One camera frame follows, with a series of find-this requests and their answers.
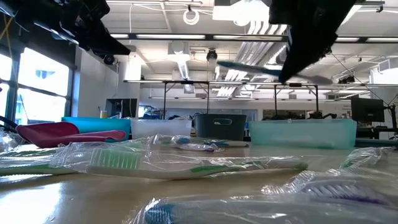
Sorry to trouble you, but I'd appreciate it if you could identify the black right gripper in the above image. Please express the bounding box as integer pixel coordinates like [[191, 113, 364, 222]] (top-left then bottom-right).
[[269, 0, 358, 83]]

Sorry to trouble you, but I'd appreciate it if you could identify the black computer monitor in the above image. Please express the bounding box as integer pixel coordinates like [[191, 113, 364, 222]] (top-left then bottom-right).
[[104, 98, 139, 119], [350, 96, 386, 123]]

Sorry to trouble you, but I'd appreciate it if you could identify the magenta plastic bin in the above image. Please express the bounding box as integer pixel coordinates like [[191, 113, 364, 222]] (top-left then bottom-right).
[[15, 121, 127, 149]]

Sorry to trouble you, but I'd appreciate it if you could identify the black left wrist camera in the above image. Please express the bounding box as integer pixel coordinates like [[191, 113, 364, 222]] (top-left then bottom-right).
[[58, 0, 111, 21]]

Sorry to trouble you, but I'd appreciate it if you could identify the ceiling light strip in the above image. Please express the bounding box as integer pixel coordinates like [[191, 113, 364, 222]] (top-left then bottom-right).
[[335, 36, 398, 44], [110, 33, 208, 40]]

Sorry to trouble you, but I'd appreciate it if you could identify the black ceiling spotlight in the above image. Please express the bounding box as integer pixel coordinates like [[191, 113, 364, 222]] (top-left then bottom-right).
[[338, 75, 356, 85]]

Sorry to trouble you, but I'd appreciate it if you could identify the white ceiling duct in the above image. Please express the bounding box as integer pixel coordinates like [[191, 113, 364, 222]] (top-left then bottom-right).
[[167, 40, 192, 80]]

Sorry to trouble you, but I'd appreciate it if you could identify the blue plastic bin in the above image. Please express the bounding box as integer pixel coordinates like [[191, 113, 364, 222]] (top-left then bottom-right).
[[61, 116, 132, 141]]

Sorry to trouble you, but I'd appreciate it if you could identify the white translucent bin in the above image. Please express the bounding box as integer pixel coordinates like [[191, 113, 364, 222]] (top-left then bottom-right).
[[130, 119, 193, 140]]

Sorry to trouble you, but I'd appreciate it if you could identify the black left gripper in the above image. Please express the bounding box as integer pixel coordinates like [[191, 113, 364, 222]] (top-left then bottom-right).
[[46, 15, 131, 57]]

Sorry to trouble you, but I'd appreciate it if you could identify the black overhead camera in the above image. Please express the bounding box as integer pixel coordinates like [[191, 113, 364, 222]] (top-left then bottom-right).
[[206, 49, 219, 63]]

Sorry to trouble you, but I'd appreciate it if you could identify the light green translucent bin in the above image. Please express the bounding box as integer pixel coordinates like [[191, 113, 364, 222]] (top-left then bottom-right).
[[248, 118, 358, 150]]

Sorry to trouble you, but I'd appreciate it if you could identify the white cable coil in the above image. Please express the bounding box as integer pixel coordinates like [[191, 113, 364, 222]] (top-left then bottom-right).
[[182, 8, 201, 26]]

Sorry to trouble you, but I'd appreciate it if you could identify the dark teal plastic bin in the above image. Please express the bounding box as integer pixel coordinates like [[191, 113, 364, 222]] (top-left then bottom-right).
[[195, 113, 248, 141]]

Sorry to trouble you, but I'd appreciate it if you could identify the blue toothbrush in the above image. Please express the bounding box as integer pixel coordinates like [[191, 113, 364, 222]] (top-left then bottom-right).
[[170, 135, 249, 149], [216, 60, 334, 85], [130, 192, 398, 224]]

